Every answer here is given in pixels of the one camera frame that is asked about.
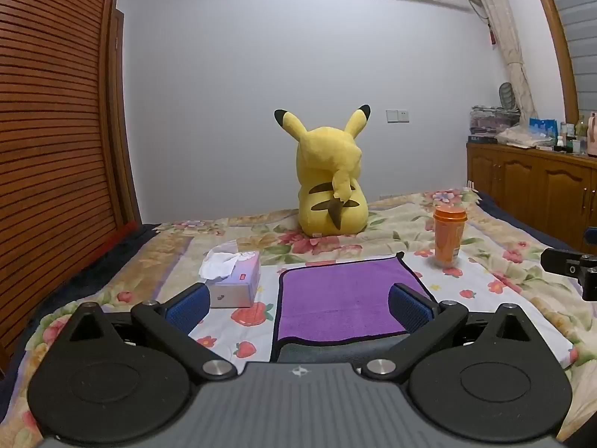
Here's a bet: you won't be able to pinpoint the yellow plush toy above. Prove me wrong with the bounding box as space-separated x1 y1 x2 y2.
274 105 371 238

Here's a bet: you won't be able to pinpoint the tissue box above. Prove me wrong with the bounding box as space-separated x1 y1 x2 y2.
199 251 261 309

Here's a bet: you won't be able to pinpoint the stack of folded clothes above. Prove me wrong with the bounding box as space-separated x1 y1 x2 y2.
469 105 521 137

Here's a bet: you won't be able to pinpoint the grey towel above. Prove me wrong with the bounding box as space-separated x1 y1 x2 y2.
271 333 409 364

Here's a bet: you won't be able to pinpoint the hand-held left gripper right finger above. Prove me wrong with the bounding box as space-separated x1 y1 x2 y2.
361 283 537 380

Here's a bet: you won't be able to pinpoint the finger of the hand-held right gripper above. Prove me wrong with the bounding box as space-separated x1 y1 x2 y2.
541 248 584 276

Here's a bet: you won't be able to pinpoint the floral bed sheet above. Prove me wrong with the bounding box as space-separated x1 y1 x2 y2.
0 189 597 442

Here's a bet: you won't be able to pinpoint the orange cup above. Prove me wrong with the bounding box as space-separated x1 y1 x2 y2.
433 205 468 268

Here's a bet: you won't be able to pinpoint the blue packet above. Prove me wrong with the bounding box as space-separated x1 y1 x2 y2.
529 118 559 139

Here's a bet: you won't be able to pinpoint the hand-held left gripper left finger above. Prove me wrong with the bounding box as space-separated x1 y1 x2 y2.
60 283 237 380

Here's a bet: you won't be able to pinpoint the wooden window frame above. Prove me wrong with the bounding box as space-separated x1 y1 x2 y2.
525 0 580 124

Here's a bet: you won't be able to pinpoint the beige curtain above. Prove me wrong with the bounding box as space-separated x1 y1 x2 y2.
462 0 538 126

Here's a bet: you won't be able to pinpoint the wooden cabinet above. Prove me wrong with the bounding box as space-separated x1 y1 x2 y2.
466 142 597 255

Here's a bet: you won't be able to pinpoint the window blinds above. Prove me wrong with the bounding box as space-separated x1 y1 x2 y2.
545 0 597 118

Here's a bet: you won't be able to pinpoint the wooden slatted wardrobe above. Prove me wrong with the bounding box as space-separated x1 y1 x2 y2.
0 0 142 365

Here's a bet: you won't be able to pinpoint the dark blue blanket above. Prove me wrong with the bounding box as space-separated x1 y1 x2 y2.
0 223 157 379

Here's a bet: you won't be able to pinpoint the purple towel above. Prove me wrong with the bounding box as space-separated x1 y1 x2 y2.
275 252 438 342

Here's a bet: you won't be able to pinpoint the white cloth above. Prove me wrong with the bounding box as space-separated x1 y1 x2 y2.
496 126 553 149

